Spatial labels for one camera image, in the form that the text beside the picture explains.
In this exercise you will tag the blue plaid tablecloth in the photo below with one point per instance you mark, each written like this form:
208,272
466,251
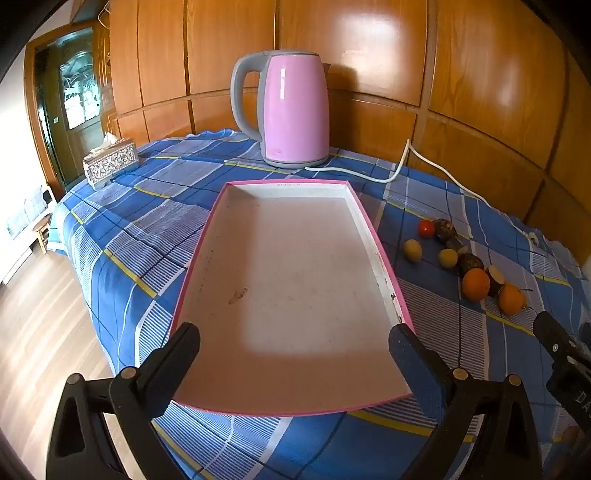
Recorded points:
138,240

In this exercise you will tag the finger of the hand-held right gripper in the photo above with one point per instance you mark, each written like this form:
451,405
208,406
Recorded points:
554,337

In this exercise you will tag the pink electric kettle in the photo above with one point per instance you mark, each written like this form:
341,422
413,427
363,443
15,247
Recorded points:
293,106

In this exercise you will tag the orange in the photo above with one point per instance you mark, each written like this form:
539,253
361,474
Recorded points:
475,284
511,299

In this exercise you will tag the wooden door with glass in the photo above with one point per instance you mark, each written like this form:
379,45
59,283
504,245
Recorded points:
76,101

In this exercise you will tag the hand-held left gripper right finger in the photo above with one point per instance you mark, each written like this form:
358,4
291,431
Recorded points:
411,364

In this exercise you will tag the small yellow plum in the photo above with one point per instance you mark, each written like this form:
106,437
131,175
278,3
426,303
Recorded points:
448,257
412,250

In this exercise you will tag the silver ornate tissue box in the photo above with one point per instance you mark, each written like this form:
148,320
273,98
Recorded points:
111,164

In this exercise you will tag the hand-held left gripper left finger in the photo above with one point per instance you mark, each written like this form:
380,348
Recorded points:
178,355

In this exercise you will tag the light grey sofa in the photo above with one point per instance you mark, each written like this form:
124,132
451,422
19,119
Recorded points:
23,221

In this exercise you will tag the dark brown passion fruit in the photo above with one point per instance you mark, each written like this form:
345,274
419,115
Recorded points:
444,228
470,264

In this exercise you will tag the small wooden stool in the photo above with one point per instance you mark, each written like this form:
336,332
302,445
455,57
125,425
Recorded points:
41,228

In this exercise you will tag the white tissue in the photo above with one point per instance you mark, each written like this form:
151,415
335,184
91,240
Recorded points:
108,141

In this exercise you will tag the red tomato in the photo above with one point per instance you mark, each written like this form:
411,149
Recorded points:
426,227

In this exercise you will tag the cut sweet potato piece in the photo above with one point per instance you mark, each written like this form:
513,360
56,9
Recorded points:
496,279

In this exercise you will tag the pink shallow cardboard tray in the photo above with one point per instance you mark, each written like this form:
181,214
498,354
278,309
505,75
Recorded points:
286,286

